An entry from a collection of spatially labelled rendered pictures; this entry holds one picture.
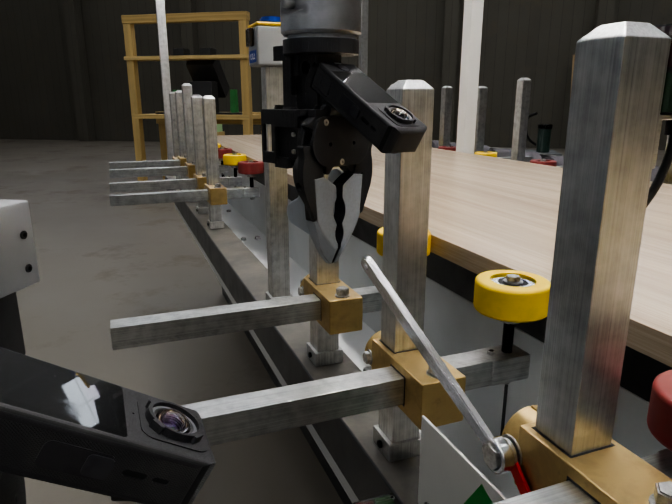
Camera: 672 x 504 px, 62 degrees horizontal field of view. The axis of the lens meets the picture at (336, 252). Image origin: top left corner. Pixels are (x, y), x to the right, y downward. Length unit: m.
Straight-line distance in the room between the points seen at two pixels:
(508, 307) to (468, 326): 0.28
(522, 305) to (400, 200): 0.17
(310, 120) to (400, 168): 0.10
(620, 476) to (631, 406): 0.27
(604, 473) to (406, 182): 0.31
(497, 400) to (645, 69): 0.59
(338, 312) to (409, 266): 0.21
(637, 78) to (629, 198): 0.07
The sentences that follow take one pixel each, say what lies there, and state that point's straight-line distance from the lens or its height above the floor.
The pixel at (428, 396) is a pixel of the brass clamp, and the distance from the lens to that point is 0.56.
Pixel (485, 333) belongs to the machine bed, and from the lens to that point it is 0.85.
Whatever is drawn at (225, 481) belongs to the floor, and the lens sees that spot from 1.82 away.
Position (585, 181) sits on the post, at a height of 1.05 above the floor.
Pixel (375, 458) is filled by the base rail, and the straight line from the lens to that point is 0.68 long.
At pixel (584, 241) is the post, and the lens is 0.37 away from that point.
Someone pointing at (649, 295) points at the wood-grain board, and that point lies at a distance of 0.66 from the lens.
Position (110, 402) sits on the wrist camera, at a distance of 0.26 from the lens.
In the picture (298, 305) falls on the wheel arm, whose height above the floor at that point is 0.82.
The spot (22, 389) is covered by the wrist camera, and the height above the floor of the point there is 0.99.
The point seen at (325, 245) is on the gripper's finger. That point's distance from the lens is 0.55.
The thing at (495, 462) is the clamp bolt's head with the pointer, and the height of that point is 0.85.
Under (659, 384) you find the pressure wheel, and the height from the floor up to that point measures 0.91.
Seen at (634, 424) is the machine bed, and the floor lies 0.77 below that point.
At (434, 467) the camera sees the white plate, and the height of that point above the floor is 0.76.
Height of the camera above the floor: 1.10
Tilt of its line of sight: 15 degrees down
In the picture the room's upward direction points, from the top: straight up
